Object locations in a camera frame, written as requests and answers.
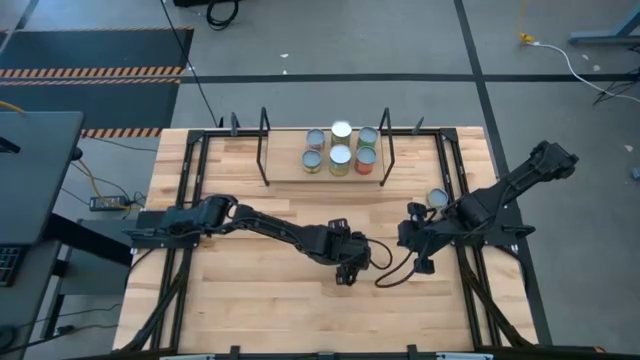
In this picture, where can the black power adapter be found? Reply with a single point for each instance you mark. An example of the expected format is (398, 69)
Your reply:
(107, 202)

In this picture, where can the tall green can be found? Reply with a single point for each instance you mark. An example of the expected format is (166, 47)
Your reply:
(342, 131)

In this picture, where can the small yellow label can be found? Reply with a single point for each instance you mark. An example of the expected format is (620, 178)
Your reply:
(311, 159)

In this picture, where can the black box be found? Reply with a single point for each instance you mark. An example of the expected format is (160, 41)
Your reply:
(190, 2)

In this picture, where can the dark low side table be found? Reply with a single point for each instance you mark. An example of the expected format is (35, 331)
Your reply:
(30, 300)

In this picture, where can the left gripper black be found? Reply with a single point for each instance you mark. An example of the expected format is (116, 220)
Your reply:
(347, 247)

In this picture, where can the red and green can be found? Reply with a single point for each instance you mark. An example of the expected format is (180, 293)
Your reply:
(368, 136)

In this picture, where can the backlit keyboard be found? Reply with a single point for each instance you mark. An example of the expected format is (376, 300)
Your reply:
(7, 265)

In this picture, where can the orange can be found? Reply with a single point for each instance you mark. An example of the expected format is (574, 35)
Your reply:
(366, 156)

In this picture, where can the dark grey desk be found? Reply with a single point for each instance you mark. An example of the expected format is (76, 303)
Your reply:
(35, 175)

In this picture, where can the small brown label can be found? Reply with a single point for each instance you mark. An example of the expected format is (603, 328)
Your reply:
(315, 137)

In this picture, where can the black metal table frame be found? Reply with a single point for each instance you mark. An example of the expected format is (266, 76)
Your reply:
(242, 133)

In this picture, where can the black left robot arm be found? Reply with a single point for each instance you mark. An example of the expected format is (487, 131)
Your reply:
(270, 227)

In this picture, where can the black desk mount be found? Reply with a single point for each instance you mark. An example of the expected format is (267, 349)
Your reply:
(7, 146)

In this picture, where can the yellow plug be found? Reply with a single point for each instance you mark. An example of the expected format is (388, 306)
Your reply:
(525, 38)

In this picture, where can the tall yellow and blue can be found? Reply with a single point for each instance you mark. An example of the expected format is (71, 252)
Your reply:
(341, 153)

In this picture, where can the grey metal table base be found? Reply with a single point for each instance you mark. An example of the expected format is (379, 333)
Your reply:
(600, 39)

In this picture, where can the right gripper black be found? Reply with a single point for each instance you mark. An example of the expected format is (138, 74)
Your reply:
(432, 230)

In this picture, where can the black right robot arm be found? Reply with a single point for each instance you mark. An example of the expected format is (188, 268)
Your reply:
(500, 195)

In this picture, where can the white strip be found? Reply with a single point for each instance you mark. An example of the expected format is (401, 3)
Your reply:
(187, 357)
(465, 357)

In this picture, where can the black hazard-striped floor mat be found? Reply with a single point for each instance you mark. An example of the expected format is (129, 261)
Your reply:
(125, 105)
(100, 50)

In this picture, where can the small gold label can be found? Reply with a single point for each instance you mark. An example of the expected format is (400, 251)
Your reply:
(438, 198)

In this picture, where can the wooden shelf with black brackets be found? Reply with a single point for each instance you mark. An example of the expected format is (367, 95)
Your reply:
(290, 160)

